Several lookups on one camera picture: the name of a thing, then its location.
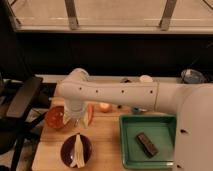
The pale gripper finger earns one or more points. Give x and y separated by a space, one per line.
66 117
86 120

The peeled pale banana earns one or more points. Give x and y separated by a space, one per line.
78 160

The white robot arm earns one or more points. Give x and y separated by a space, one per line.
191 103

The red bowl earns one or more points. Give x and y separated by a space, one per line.
54 117

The black office chair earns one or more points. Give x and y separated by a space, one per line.
21 96

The blue crumpled cloth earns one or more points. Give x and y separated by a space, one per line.
138 111

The green plastic tray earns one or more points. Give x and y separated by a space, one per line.
161 130

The dark rectangular block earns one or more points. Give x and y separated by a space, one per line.
148 147

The blue round dish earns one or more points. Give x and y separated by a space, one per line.
191 76

